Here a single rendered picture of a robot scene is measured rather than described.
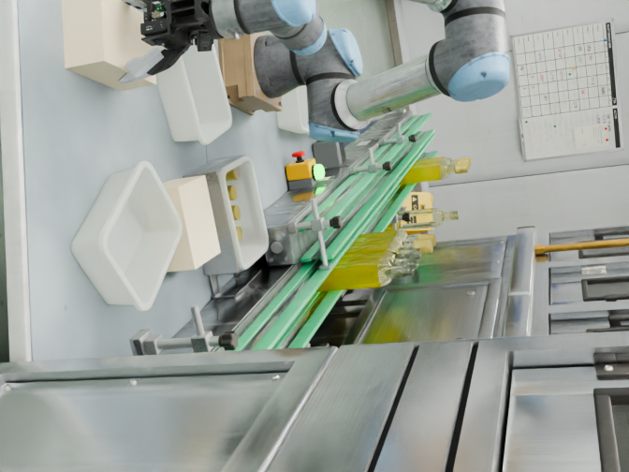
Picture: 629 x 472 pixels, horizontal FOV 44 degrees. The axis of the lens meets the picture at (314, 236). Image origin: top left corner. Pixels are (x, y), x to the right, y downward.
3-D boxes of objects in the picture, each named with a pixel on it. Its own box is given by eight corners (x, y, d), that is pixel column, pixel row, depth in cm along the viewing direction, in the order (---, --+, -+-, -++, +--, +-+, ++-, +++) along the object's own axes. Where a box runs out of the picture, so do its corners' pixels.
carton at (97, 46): (61, -4, 127) (100, -12, 124) (116, 26, 142) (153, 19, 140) (65, 68, 126) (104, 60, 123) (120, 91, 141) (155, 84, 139)
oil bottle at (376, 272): (306, 293, 187) (392, 287, 181) (301, 272, 186) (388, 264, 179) (313, 285, 193) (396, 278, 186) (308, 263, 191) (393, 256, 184)
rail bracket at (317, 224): (296, 272, 180) (347, 269, 176) (282, 203, 176) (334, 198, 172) (299, 269, 183) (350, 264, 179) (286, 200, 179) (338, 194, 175)
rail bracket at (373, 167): (346, 176, 233) (390, 171, 228) (343, 153, 231) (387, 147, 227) (350, 173, 236) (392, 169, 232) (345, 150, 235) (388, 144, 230)
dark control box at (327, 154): (314, 169, 244) (340, 166, 242) (310, 144, 242) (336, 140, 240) (322, 163, 252) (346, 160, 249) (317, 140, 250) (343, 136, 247)
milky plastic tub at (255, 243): (206, 276, 166) (243, 272, 163) (183, 174, 160) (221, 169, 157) (237, 251, 182) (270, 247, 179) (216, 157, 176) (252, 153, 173)
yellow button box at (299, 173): (287, 190, 219) (313, 187, 217) (283, 164, 217) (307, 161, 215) (295, 184, 226) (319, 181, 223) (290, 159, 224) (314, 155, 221)
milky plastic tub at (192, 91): (166, 154, 158) (204, 148, 155) (134, 43, 150) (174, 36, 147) (199, 130, 173) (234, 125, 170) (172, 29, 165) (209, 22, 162)
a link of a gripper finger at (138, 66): (102, 74, 126) (140, 34, 124) (123, 82, 132) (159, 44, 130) (112, 87, 126) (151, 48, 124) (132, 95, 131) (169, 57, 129)
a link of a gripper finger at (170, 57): (136, 59, 129) (171, 22, 127) (141, 62, 131) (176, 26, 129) (151, 79, 128) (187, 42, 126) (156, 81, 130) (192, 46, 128)
